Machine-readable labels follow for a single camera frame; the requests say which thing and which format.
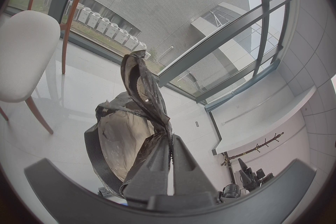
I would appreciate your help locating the black plastic bag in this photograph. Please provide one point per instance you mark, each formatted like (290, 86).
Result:
(154, 102)

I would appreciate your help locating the white wooden chair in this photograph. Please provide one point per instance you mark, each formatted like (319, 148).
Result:
(26, 55)

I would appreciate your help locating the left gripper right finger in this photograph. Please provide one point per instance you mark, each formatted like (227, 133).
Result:
(189, 175)

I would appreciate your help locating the wooden coat rack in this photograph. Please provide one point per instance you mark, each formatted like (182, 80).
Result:
(256, 149)

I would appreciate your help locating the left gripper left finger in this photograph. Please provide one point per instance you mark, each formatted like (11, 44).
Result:
(152, 173)

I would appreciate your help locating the window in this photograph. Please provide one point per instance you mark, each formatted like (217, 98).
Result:
(183, 7)

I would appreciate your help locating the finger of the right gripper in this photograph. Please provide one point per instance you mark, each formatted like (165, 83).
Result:
(97, 157)

